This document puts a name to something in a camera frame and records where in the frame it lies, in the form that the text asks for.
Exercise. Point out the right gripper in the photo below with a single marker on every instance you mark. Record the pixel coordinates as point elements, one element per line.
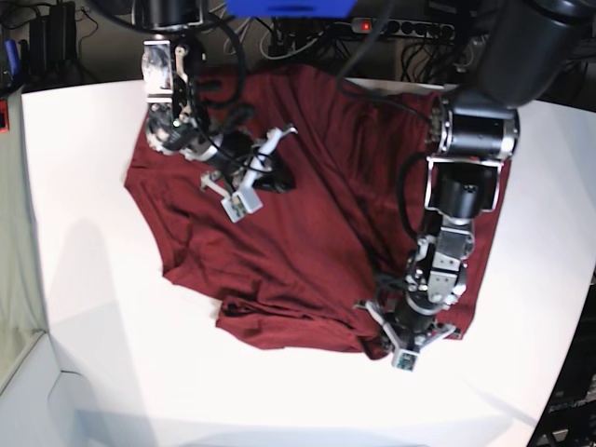
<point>233,156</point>

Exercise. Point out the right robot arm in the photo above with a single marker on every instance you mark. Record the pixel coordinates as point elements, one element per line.
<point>181,119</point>

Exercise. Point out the blue bottle left edge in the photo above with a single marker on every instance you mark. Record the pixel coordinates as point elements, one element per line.
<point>13,57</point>

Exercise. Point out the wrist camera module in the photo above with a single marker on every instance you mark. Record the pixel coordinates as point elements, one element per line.
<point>241,203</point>
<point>404,359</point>

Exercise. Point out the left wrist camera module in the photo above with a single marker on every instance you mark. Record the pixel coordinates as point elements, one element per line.
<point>404,359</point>

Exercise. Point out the dark red t-shirt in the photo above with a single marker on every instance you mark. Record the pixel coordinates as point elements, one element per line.
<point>291,274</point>

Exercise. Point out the red black device left edge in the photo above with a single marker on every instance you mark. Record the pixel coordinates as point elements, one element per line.
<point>4,117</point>

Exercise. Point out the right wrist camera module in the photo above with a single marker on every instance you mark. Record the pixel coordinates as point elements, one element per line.
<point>241,203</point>

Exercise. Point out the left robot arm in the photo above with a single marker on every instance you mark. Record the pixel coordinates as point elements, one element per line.
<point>473,132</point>

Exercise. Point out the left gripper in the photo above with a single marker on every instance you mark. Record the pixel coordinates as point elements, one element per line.
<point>405,328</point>

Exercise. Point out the black power strip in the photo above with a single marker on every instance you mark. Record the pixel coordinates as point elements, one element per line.
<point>407,28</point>

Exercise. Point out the blue box at top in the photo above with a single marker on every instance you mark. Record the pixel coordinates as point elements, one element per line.
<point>290,8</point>

